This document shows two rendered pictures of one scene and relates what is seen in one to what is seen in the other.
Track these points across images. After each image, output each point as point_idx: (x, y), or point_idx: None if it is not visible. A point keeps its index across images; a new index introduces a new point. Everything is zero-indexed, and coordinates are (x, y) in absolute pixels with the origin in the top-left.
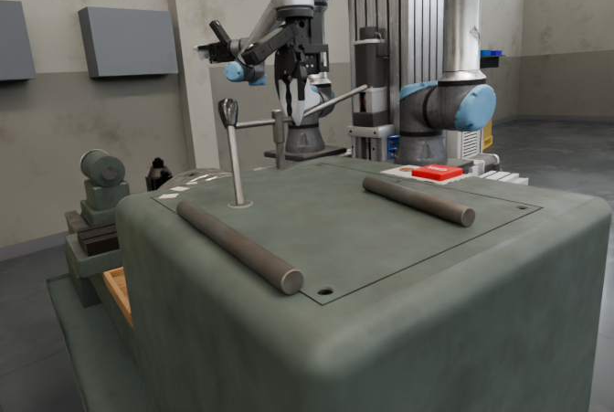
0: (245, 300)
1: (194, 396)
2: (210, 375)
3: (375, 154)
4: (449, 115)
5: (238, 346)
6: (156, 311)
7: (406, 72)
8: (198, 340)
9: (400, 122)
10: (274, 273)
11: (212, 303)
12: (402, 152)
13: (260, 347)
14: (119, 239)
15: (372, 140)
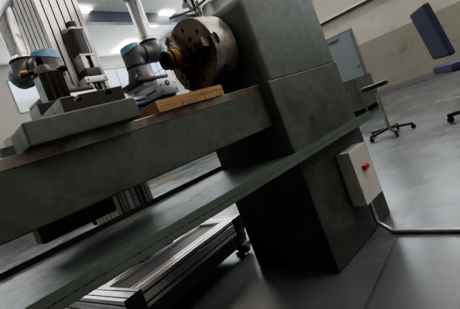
0: None
1: (296, 29)
2: (298, 15)
3: None
4: (158, 51)
5: (302, 0)
6: (276, 18)
7: (94, 51)
8: (294, 9)
9: (133, 60)
10: None
11: None
12: (144, 71)
13: None
14: (247, 8)
15: (105, 81)
